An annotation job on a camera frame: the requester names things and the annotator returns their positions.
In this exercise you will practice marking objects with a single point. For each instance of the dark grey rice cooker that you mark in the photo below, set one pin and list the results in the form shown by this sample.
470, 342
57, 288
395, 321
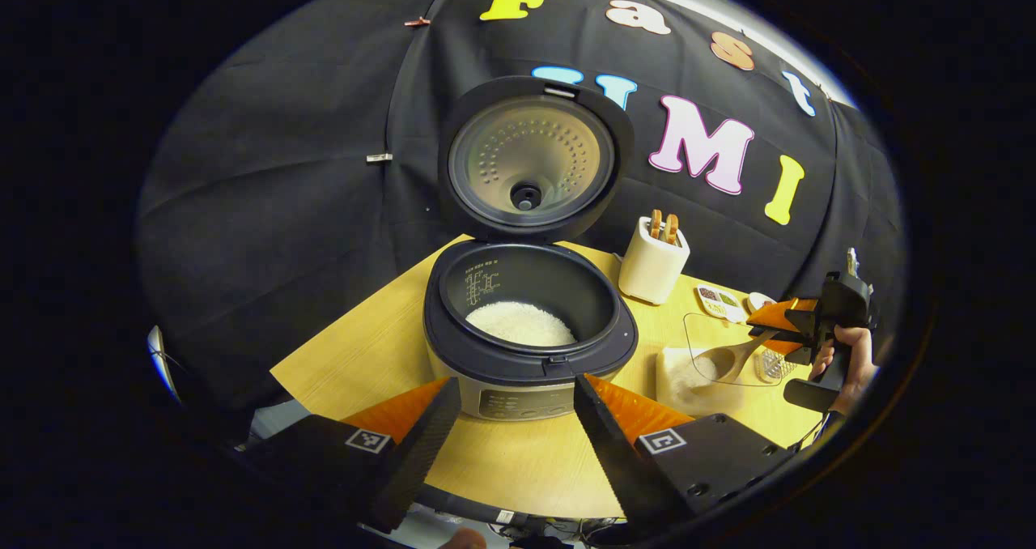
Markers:
526, 160

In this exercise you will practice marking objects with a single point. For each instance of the toast slice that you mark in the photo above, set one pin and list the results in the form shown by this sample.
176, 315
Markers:
655, 223
671, 228

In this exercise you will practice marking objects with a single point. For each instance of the clear chopstick holder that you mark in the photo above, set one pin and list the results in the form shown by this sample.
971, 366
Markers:
773, 367

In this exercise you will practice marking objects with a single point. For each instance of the wooden spoon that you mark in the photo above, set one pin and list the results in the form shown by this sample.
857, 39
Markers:
720, 363

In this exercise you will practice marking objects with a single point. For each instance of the red cloth clip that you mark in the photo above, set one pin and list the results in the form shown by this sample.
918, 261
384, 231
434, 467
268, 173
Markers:
417, 22

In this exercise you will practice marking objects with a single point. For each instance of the white rice pile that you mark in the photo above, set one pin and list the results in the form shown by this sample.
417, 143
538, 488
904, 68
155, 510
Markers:
520, 324
688, 375

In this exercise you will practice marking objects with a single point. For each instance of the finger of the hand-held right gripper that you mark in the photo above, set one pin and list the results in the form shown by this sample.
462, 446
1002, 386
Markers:
777, 314
783, 346

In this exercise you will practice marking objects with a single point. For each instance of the white toaster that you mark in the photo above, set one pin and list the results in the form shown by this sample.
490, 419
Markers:
647, 270

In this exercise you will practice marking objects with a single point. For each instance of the white round plate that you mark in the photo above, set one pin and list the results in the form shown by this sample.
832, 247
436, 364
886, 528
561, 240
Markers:
757, 300

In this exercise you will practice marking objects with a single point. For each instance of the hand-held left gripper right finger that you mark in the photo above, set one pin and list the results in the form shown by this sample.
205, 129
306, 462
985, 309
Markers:
615, 460

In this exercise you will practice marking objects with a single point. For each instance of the white divided grain dish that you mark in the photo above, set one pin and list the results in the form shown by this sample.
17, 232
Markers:
720, 310

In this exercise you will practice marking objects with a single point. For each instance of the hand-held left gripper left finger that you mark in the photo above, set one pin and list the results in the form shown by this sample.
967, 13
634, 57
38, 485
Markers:
413, 460

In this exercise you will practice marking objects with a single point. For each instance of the white container with clear lid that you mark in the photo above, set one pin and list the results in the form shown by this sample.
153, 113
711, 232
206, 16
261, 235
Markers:
676, 395

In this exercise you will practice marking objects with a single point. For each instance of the white side desk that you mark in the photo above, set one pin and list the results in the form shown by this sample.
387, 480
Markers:
158, 355

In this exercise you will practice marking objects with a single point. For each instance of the black backdrop cloth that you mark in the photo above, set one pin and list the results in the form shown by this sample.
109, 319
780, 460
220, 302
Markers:
283, 168

